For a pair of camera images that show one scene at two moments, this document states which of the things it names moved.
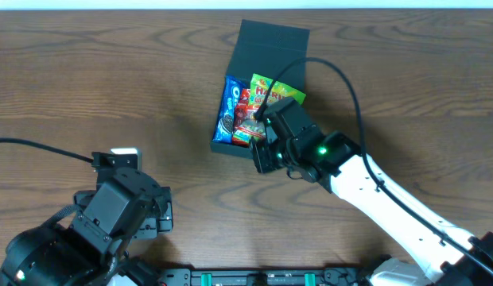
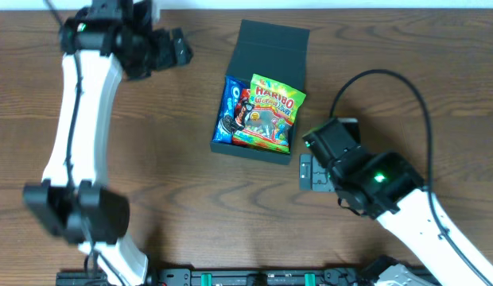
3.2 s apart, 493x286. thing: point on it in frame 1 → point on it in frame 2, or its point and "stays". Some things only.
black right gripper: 260,157 → 316,172
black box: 274,52 stays
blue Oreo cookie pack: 223,131 stays
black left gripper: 164,214 → 167,49
